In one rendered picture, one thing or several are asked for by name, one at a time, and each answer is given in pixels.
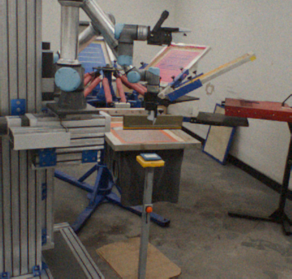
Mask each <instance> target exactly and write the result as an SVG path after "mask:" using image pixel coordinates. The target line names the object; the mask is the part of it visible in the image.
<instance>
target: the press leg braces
mask: <svg viewBox="0 0 292 279"><path fill-rule="evenodd" d="M95 170H96V165H94V166H93V167H92V168H91V169H90V170H89V171H87V172H86V173H85V174H84V175H82V176H81V177H80V179H78V180H77V181H75V182H77V183H80V184H83V183H85V182H84V180H86V178H87V177H88V176H90V174H92V173H93V172H94V171H95ZM103 171H104V168H102V167H100V168H99V170H98V175H97V177H96V180H95V184H94V186H93V191H92V194H91V198H90V200H89V204H88V205H87V206H86V208H88V209H93V208H94V206H95V205H97V204H96V203H94V202H95V197H96V196H97V193H98V189H99V186H100V182H101V179H102V174H103ZM107 172H108V174H109V182H113V177H112V173H111V170H109V169H108V168H107ZM113 183H114V182H113ZM114 185H115V187H116V189H117V190H118V192H119V194H120V195H121V189H120V188H119V187H118V186H117V185H116V184H115V183H114Z"/></svg>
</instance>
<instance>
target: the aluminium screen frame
mask: <svg viewBox="0 0 292 279"><path fill-rule="evenodd" d="M111 121H123V117H111ZM169 131H170V132H172V133H174V134H176V135H177V136H178V137H180V138H182V139H183V140H184V141H170V142H143V143H118V142H117V140H116V139H115V138H114V137H113V136H112V135H111V134H110V133H109V132H107V133H105V140H106V141H107V142H108V143H109V145H110V146H111V147H112V149H113V150H114V151H125V150H146V149H187V148H200V147H201V142H199V141H198V140H196V139H194V138H193V137H191V136H189V135H188V134H186V133H185V132H183V131H182V130H169Z"/></svg>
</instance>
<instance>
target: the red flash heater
mask: <svg viewBox="0 0 292 279"><path fill-rule="evenodd" d="M245 101H247V102H245ZM250 102H256V103H260V104H256V103H250ZM281 105H282V104H281V103H274V102H261V101H253V100H247V99H239V98H226V97H225V108H224V115H226V116H234V117H245V118H252V119H264V120H271V121H283V122H290V123H292V107H290V106H289V105H288V104H284V106H281Z"/></svg>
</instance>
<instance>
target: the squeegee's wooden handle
mask: <svg viewBox="0 0 292 279"><path fill-rule="evenodd" d="M147 116H150V115H123V126H128V125H179V126H182V125H183V115H157V118H156V121H155V123H154V124H153V121H152V120H149V119H147Z"/></svg>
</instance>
